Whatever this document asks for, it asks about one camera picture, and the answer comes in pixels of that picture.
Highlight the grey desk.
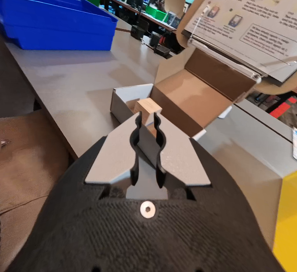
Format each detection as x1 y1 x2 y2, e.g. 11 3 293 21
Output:
5 6 297 249

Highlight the white cardboard mailer box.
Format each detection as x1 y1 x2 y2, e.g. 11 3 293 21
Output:
110 45 262 169

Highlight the white stand with wooden board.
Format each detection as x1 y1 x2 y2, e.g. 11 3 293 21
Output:
176 0 297 118

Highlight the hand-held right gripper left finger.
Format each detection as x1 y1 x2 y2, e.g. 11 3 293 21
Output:
84 111 143 187

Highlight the yellow plastic bin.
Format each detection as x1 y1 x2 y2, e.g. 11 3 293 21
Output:
273 171 297 272

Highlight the black power adapter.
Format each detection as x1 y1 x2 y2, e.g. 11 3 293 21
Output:
154 46 171 57
131 25 149 40

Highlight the cardboard sign on stand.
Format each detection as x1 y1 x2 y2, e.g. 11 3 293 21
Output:
164 0 186 19

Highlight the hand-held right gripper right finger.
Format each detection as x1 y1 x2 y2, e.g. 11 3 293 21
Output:
154 112 212 189

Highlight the printed instruction sheet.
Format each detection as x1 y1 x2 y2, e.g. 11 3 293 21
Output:
184 0 297 82

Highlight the small green plastic bin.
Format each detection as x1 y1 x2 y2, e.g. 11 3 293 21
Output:
145 6 169 21

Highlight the wooden cube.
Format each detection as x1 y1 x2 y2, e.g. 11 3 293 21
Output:
135 98 163 127

